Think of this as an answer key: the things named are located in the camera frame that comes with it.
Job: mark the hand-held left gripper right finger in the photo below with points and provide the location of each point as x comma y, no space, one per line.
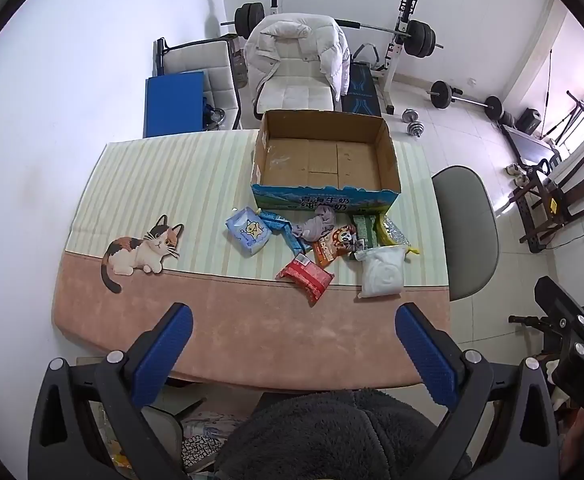
427,355

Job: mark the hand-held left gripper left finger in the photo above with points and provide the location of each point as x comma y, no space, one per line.
164,350

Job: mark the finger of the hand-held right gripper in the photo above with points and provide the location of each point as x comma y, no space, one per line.
562,305

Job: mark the blue strip of snack packets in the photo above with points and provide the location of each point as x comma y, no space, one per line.
287,232

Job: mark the purple sock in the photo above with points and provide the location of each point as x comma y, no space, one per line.
317,222

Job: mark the cardboard box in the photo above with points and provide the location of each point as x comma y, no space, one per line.
322,160

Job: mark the dark wooden chair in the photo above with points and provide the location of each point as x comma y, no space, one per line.
572,200

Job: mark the white plastic bag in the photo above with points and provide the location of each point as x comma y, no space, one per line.
382,272

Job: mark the checkered pouch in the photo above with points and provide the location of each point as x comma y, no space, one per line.
201,452

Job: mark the dark fleece clothing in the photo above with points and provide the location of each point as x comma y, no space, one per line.
342,440

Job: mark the grey round-backed chair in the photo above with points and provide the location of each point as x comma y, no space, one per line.
464,230

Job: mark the yellow and silver snack packet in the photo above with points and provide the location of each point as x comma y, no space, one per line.
392,234

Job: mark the green snack packet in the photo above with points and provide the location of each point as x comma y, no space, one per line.
364,230

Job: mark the orange snack packet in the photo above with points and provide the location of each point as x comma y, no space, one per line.
332,247

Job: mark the red snack packet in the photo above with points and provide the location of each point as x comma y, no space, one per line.
307,276

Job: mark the blue cat print packet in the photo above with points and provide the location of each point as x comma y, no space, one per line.
248,230

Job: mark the black low bench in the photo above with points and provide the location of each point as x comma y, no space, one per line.
527,142

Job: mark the striped cat print table mat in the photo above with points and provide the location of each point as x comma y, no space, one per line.
196,180

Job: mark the chrome dumbbell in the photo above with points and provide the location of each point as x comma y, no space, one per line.
413,122

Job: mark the short barbell with black plates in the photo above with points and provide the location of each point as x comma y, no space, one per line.
442,94

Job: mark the blue box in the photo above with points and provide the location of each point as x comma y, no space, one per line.
174,102

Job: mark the black weight bench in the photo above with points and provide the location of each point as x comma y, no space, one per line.
362,90

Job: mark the white padded chair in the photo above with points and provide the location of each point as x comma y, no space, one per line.
297,95

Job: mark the white barbell rack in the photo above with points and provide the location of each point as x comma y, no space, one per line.
397,60

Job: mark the white puffer jacket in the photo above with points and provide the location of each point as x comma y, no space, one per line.
297,40

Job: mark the white chair with black frame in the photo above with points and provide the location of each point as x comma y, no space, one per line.
211,72

